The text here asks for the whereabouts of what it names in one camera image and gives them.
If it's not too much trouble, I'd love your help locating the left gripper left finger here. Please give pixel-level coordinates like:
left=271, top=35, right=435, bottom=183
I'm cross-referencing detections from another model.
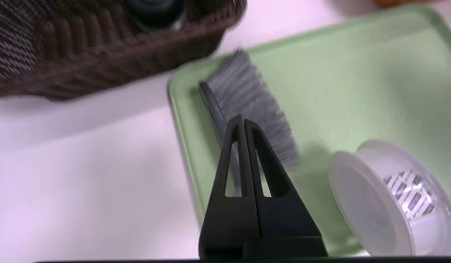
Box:
left=198, top=114, right=261, bottom=260

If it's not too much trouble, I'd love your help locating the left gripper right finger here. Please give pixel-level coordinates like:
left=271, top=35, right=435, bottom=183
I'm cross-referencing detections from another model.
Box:
left=244, top=119, right=329, bottom=258

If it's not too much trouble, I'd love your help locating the grey brush with green handle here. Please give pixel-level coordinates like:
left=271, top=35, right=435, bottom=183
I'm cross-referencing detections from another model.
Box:
left=198, top=49, right=300, bottom=198

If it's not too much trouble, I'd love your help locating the glass cup with black holder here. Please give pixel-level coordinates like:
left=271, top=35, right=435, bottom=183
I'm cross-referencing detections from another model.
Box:
left=125, top=0, right=186, bottom=33

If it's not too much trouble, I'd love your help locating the dark brown wicker basket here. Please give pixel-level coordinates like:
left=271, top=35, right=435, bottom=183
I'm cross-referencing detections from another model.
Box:
left=0, top=0, right=248, bottom=102

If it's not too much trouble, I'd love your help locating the white round plastic container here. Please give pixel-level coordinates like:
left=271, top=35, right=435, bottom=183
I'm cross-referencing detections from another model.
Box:
left=328, top=140, right=451, bottom=257

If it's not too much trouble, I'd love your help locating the light green plastic tray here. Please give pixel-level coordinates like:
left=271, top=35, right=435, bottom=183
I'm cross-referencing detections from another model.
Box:
left=167, top=4, right=451, bottom=257

